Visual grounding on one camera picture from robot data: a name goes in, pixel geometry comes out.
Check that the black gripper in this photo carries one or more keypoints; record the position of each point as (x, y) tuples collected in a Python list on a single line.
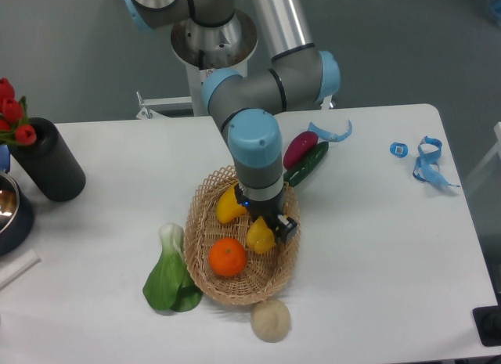
[(283, 227)]

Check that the yellow bell pepper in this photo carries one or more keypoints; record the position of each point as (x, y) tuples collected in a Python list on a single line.
[(260, 238)]

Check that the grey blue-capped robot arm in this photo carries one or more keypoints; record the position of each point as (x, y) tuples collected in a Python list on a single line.
[(252, 135)]

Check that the woven wicker basket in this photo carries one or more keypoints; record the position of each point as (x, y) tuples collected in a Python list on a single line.
[(264, 274)]

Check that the yellow mango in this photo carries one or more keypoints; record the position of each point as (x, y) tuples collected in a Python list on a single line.
[(227, 207)]

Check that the green cucumber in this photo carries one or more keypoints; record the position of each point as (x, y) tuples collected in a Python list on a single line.
[(306, 165)]

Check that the orange mandarin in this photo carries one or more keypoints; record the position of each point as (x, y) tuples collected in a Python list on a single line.
[(227, 257)]

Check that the purple sweet potato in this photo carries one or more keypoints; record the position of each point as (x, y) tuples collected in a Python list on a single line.
[(298, 147)]

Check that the blue curled tape strip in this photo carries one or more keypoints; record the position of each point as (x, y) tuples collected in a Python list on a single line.
[(330, 136)]

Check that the beige steamed bun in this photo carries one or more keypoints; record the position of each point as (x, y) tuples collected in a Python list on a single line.
[(270, 320)]

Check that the green bok choy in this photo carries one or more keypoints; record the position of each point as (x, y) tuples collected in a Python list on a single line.
[(169, 286)]

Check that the small blue tag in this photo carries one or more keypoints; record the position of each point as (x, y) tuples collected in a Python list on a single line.
[(399, 150)]

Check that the blue tangled ribbon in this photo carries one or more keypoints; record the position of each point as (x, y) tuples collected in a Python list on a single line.
[(426, 167)]

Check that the black cylindrical vase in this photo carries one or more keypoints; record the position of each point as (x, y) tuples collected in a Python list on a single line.
[(50, 163)]

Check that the white flat stick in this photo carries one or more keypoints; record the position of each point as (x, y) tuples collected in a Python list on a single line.
[(12, 269)]

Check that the dark metal bowl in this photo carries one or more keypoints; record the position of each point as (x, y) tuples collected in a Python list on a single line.
[(17, 215)]

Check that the black device at edge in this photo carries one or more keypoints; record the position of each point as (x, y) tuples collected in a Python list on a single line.
[(487, 320)]

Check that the red tulip bouquet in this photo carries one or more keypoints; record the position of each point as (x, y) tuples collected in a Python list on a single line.
[(16, 129)]

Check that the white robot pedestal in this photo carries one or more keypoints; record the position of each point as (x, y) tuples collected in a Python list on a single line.
[(216, 65)]

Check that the white frame at right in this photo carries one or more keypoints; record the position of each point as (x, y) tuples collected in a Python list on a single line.
[(484, 168)]

